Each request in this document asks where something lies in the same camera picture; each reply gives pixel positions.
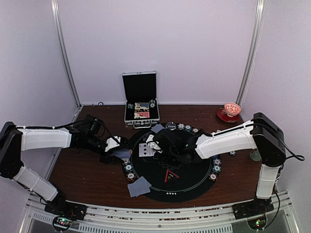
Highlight round black poker mat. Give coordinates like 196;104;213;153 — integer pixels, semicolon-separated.
123;122;222;203

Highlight left aluminium frame post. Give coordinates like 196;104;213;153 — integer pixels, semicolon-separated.
50;0;81;105

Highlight blue chips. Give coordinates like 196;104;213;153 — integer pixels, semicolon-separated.
213;158;222;166
177;123;185;130

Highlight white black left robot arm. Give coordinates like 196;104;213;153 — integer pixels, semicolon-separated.
0;115;132;216

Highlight green chip stack in case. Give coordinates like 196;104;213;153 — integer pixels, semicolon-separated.
149;100;156;108

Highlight green chips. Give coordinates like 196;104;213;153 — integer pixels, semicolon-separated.
212;165;222;174
124;164;133;173
185;125;192;132

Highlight three of spades card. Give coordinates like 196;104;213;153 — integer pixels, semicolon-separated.
138;143;155;157

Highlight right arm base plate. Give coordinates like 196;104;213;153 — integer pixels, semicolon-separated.
232;199;274;219

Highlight blue patterned card deck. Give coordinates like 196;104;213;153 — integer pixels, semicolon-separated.
112;149;132;161

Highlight card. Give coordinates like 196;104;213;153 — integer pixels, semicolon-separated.
151;124;165;133
134;176;151;187
128;183;150;197

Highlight red triangle all-in marker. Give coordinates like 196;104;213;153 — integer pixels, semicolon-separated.
164;169;180;183

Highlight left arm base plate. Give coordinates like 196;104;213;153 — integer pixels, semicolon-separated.
44;202;87;221

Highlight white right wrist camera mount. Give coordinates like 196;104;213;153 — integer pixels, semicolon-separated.
146;134;161;151

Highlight blue card deck box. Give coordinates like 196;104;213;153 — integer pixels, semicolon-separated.
135;102;149;111

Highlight aluminium frame post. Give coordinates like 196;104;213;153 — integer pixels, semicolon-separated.
50;0;81;105
236;0;266;106

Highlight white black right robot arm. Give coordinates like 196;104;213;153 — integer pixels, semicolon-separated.
147;112;286;215

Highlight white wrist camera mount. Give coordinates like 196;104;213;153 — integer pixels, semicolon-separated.
146;134;161;151
104;135;121;152

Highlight right aluminium frame post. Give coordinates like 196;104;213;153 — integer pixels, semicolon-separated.
236;0;266;106

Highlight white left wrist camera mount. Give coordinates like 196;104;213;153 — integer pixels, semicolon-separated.
104;135;121;152

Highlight red card deck box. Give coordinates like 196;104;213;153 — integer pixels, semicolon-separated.
134;112;150;119

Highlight red saucer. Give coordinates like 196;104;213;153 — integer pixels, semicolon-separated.
216;108;240;123

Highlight red patterned bowl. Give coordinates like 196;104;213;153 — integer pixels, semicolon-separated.
224;102;242;117

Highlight clear dealer button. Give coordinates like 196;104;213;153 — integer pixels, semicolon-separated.
165;122;177;131

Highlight aluminium poker case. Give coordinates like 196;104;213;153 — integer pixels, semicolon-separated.
122;70;160;129

